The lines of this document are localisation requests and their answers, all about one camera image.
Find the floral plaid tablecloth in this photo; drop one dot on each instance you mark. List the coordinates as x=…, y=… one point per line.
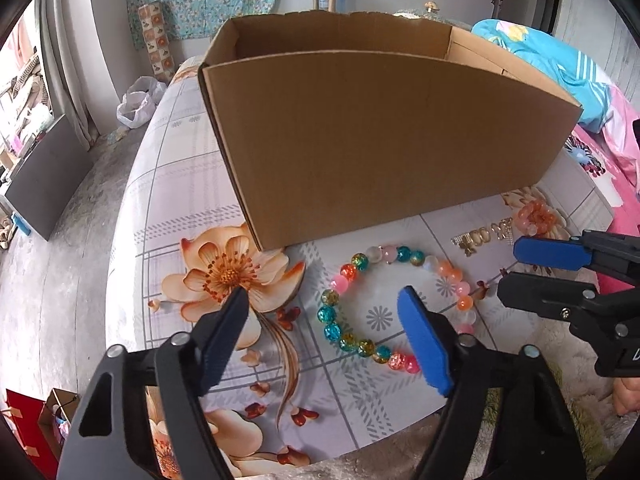
x=165, y=185

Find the grey curtain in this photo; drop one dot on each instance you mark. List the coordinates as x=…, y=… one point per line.
x=70, y=60

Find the beige sandals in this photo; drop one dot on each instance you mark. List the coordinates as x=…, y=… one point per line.
x=6, y=232

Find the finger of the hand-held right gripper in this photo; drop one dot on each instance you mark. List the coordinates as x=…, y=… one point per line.
x=550, y=254
x=540, y=292

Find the red paper bag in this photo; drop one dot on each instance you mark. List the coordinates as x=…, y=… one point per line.
x=25, y=430

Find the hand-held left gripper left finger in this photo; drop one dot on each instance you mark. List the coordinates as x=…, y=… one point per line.
x=222, y=345

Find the fluffy white green rug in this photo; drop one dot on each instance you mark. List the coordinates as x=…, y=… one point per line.
x=585, y=410

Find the brown paper bag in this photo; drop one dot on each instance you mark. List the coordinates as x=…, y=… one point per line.
x=62, y=405

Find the brown cardboard box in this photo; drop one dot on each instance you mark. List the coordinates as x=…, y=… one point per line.
x=380, y=135

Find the small blue box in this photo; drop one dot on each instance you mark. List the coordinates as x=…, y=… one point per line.
x=21, y=224

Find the gold-capped bottle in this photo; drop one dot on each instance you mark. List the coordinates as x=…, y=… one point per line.
x=432, y=7

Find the orange patterned tall roll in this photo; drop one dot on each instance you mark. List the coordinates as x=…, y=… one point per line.
x=156, y=40

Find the person's right hand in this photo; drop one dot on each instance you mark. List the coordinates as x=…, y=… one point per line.
x=627, y=395

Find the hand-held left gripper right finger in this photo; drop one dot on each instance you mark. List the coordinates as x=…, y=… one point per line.
x=425, y=350

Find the dark grey board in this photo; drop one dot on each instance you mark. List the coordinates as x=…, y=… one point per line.
x=50, y=180

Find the white plastic bag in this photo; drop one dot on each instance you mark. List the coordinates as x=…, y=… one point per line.
x=140, y=102

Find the pink floral blanket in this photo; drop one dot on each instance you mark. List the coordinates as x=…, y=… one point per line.
x=622, y=160

